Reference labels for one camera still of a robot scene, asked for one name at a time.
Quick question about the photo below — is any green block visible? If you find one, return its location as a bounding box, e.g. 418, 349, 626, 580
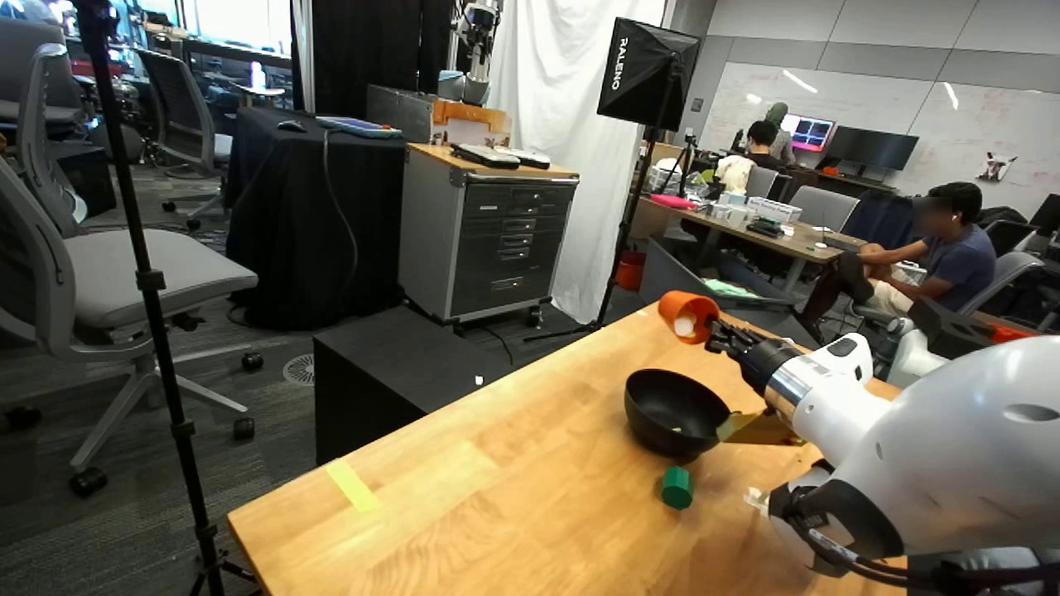
661, 464, 698, 512

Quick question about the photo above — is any grey cushioned office chair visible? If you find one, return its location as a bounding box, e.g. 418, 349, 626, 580
0, 158, 264, 501

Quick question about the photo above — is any seated person dark hair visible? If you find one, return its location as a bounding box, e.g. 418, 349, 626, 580
738, 117, 788, 168

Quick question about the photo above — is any grey frame mesh chair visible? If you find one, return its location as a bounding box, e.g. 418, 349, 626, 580
15, 43, 94, 229

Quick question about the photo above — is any softbox light stand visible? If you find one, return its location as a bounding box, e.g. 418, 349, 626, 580
592, 123, 671, 331

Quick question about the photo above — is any yellow-green tape strip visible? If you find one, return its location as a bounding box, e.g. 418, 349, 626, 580
321, 459, 387, 523

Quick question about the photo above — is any black cloth covered table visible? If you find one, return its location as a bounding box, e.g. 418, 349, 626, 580
221, 103, 408, 331

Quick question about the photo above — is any cardboard box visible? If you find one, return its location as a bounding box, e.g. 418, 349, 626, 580
427, 95, 514, 150

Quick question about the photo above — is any blue flat item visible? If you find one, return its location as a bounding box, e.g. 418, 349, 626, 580
314, 112, 405, 139

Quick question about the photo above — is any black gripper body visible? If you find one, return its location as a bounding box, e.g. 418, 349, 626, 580
716, 334, 797, 397

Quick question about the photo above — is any black low box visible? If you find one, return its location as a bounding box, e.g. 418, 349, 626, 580
313, 302, 591, 466

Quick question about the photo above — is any window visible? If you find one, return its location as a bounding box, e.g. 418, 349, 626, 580
180, 0, 296, 60

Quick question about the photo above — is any grey drawer cabinet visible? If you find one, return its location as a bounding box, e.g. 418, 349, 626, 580
395, 144, 582, 329

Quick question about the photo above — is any black tripod stand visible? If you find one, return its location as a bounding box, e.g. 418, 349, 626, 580
66, 0, 231, 596

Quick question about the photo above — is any black tall panel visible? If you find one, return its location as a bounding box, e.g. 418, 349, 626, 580
307, 0, 459, 123

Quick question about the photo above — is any cluttered wooden desk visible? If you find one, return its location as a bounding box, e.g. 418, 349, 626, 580
644, 191, 889, 273

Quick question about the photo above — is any black bowl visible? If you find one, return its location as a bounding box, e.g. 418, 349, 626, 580
622, 363, 737, 464

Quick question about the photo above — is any white curtain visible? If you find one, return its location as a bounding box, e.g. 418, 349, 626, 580
485, 0, 672, 325

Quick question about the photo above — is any white ABB robot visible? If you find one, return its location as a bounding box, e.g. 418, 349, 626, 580
884, 317, 941, 386

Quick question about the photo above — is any person in dark shirt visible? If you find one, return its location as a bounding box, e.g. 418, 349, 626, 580
800, 178, 1004, 334

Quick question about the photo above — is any black softbox light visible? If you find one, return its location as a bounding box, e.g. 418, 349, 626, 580
596, 13, 703, 134

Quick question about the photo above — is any red bucket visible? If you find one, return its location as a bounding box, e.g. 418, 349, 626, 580
613, 247, 650, 299

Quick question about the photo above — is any orange plastic cup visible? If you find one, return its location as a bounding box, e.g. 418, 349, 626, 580
657, 287, 723, 344

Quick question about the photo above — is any colourful lit monitor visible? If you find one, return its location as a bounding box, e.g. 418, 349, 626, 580
788, 112, 840, 155

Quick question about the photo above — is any black keyboard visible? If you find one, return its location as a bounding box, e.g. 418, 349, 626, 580
449, 139, 523, 173

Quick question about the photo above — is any clear plastic wrapper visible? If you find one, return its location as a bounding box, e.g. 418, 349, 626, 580
738, 482, 774, 519

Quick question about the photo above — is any dark computer monitor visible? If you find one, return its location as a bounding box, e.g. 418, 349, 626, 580
821, 123, 920, 178

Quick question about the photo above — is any dark office chair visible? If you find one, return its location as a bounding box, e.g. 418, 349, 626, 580
137, 43, 230, 229

